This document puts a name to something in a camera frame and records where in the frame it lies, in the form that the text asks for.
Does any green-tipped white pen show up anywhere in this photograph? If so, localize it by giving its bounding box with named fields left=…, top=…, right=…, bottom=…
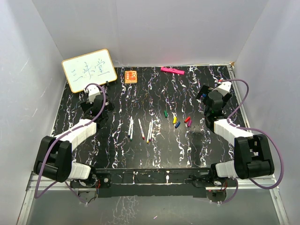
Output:
left=130, top=119, right=134, bottom=141

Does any blue-tipped white pen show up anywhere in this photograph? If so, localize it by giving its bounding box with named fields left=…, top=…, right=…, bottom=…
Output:
left=127, top=116, right=132, bottom=138

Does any red-tipped white pen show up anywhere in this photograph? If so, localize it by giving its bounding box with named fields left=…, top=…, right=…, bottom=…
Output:
left=138, top=119, right=145, bottom=140

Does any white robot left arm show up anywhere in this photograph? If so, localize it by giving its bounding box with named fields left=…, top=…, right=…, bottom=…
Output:
left=33, top=96, right=114, bottom=187

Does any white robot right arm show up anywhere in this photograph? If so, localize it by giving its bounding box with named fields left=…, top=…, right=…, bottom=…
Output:
left=196, top=82, right=275, bottom=186

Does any purple-tipped white pen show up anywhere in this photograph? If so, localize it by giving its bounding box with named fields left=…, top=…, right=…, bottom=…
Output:
left=148, top=120, right=153, bottom=142

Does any yellow-tipped white pen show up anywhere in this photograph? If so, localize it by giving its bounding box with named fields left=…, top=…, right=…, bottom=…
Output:
left=146, top=121, right=152, bottom=143

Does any small wooden-framed whiteboard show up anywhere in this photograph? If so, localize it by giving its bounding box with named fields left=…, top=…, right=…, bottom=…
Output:
left=61, top=49, right=117, bottom=93

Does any pink plastic clip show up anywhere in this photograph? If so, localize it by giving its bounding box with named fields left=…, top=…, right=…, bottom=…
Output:
left=161, top=67, right=185, bottom=75

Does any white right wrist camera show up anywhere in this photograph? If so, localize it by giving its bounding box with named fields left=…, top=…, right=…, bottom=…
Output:
left=215, top=81, right=232, bottom=96

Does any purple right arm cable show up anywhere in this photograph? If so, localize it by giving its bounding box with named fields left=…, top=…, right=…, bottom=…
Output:
left=217, top=79, right=285, bottom=204

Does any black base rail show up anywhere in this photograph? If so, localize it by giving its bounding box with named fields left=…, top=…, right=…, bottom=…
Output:
left=71, top=168, right=236, bottom=198

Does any aluminium frame rail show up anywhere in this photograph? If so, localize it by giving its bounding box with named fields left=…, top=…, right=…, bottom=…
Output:
left=227, top=64, right=290, bottom=225

